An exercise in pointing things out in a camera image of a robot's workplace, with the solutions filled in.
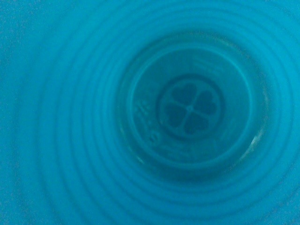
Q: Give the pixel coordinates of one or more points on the blue plastic cup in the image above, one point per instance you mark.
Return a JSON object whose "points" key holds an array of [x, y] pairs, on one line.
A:
{"points": [[149, 112]]}

